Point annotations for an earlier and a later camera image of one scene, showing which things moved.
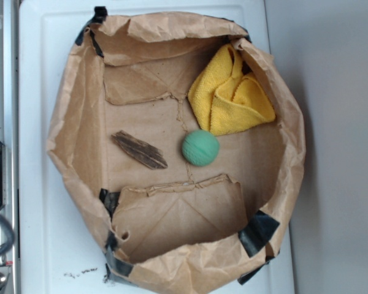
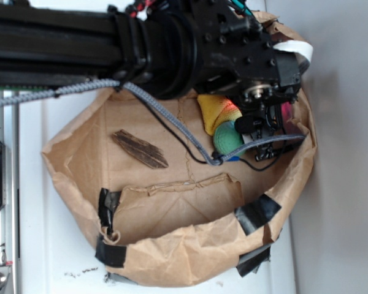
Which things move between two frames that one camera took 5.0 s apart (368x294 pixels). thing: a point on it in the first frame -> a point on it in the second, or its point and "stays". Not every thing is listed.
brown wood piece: x=149 y=155 stays
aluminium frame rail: x=3 y=115 stays
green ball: x=200 y=147 -> x=227 y=139
